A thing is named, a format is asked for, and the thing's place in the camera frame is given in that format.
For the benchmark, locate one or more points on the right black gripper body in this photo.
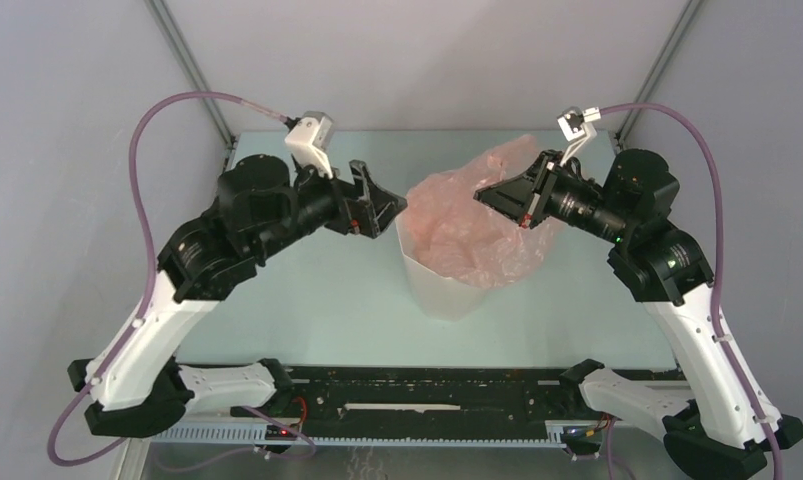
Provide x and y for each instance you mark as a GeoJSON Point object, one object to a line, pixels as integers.
{"type": "Point", "coordinates": [579, 202]}

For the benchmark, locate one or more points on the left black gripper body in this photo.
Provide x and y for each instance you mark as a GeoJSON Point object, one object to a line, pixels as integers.
{"type": "Point", "coordinates": [321, 202]}

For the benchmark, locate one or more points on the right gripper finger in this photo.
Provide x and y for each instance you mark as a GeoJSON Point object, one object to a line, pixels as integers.
{"type": "Point", "coordinates": [530, 180]}
{"type": "Point", "coordinates": [516, 205]}

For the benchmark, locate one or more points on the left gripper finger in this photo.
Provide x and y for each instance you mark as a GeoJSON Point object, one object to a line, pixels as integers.
{"type": "Point", "coordinates": [368, 192]}
{"type": "Point", "coordinates": [365, 218]}

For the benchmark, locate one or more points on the pink plastic trash bag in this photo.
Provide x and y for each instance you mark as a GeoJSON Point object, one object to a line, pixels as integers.
{"type": "Point", "coordinates": [457, 237]}

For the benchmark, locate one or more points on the white trash bin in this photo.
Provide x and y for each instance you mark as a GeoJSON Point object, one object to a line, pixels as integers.
{"type": "Point", "coordinates": [438, 297]}

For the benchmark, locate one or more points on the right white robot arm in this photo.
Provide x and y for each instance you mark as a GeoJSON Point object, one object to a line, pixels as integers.
{"type": "Point", "coordinates": [728, 429]}

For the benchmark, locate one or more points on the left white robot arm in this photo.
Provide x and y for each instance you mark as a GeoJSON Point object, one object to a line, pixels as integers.
{"type": "Point", "coordinates": [138, 388]}

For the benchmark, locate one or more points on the small circuit board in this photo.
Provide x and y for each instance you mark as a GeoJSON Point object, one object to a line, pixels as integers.
{"type": "Point", "coordinates": [274, 433]}

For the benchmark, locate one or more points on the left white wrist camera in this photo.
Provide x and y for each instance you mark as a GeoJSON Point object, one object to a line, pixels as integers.
{"type": "Point", "coordinates": [308, 139]}

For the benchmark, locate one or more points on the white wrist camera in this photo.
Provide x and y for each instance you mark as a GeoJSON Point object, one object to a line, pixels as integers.
{"type": "Point", "coordinates": [308, 139]}
{"type": "Point", "coordinates": [577, 126]}

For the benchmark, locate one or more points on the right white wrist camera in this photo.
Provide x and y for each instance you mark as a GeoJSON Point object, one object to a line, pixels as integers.
{"type": "Point", "coordinates": [577, 126]}

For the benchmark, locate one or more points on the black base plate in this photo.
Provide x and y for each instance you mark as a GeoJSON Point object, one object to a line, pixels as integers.
{"type": "Point", "coordinates": [505, 403]}

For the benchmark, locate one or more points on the white slotted cable duct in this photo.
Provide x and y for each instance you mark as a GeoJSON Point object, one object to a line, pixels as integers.
{"type": "Point", "coordinates": [251, 434]}

